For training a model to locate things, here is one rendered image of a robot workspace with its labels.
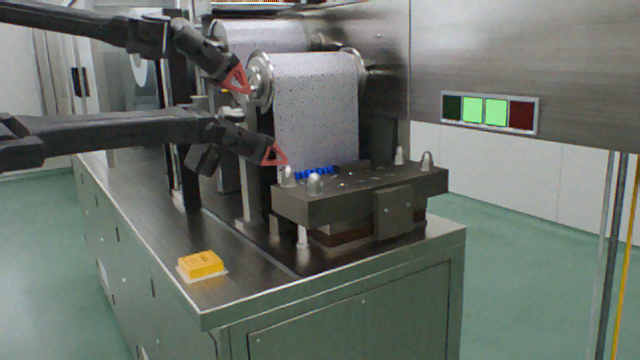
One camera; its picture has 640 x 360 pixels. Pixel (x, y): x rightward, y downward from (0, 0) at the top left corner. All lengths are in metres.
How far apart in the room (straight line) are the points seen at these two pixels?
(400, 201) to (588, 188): 2.68
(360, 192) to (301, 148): 0.21
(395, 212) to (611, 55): 0.51
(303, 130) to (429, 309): 0.52
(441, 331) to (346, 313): 0.32
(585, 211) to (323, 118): 2.77
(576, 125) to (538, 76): 0.12
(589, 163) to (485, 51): 2.63
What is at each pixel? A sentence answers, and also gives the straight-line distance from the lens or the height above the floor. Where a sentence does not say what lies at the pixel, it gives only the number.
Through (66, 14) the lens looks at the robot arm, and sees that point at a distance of 1.08.
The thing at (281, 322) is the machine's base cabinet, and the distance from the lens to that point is 0.95.
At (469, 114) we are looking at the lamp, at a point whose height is 1.17.
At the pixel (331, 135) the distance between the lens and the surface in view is 1.19.
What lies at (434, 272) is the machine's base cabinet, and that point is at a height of 0.81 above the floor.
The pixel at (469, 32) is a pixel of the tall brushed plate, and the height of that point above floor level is 1.34.
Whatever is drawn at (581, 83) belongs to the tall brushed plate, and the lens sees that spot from 0.94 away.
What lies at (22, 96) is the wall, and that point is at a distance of 6.55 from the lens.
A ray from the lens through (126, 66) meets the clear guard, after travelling 2.05.
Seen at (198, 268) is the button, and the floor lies 0.92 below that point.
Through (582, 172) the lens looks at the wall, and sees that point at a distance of 3.66.
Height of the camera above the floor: 1.32
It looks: 15 degrees down
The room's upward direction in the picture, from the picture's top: 2 degrees counter-clockwise
